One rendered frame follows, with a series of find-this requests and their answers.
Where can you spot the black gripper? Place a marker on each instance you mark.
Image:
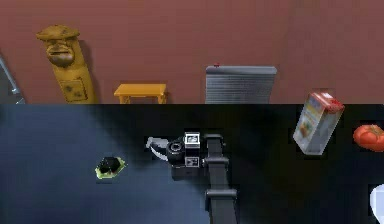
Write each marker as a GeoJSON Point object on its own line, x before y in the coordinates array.
{"type": "Point", "coordinates": [175, 149]}

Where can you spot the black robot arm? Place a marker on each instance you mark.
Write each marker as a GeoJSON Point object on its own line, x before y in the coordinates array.
{"type": "Point", "coordinates": [218, 173]}

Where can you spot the green and black small object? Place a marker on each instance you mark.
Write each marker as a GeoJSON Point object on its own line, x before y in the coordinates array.
{"type": "Point", "coordinates": [110, 166]}

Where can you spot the yellow wooden stool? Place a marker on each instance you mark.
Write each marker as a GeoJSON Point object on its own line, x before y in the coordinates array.
{"type": "Point", "coordinates": [141, 92]}

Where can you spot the grey ribbed radiator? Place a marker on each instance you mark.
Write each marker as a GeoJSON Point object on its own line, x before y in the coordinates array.
{"type": "Point", "coordinates": [240, 85]}

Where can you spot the yellow carved face statue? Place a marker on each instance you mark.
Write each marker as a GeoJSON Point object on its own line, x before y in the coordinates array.
{"type": "Point", "coordinates": [67, 63]}

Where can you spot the white carton with red top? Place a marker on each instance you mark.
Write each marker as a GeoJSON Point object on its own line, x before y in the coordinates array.
{"type": "Point", "coordinates": [317, 123]}

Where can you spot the red tomato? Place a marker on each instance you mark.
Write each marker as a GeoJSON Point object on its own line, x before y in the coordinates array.
{"type": "Point", "coordinates": [369, 137]}

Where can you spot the white rounded object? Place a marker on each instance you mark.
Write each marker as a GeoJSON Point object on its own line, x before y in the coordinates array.
{"type": "Point", "coordinates": [378, 203]}

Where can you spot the grey metal frame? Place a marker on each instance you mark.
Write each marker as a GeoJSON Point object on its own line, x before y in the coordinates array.
{"type": "Point", "coordinates": [11, 83]}

